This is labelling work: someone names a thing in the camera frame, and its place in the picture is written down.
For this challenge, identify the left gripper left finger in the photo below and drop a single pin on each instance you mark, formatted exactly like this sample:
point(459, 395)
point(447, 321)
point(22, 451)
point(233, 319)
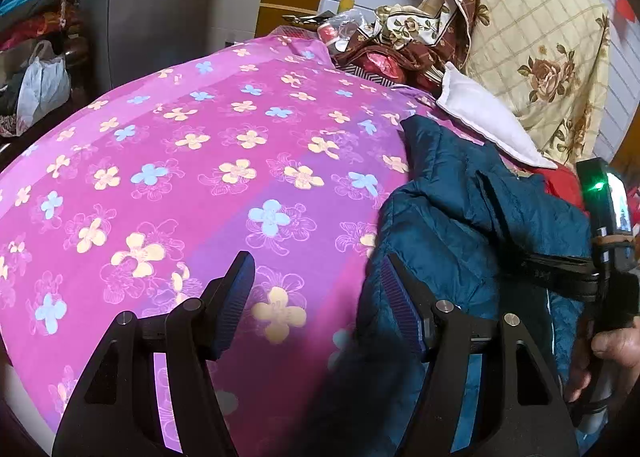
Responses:
point(113, 409)

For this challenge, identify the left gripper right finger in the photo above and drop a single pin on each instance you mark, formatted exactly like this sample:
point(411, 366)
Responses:
point(519, 412)

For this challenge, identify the teal quilted down jacket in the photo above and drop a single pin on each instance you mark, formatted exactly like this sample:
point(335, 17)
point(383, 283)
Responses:
point(455, 225)

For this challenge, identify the person's right hand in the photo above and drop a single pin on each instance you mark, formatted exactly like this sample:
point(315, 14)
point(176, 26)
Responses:
point(619, 346)

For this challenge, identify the red pillow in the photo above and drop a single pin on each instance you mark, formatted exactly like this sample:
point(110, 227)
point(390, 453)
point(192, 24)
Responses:
point(562, 183)

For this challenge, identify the pink floral bed sheet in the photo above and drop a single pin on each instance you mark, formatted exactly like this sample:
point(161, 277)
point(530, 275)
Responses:
point(140, 199)

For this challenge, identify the white pillow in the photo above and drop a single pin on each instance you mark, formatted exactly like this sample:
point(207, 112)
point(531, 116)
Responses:
point(485, 114)

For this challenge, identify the cream floral quilt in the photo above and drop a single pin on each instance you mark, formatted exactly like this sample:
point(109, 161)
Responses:
point(547, 61)

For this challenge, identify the brown floral bedding pile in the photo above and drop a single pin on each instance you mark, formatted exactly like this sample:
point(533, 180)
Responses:
point(404, 44)

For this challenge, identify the white plastic bag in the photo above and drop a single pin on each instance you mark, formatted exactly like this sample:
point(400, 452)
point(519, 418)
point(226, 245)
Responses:
point(45, 86)

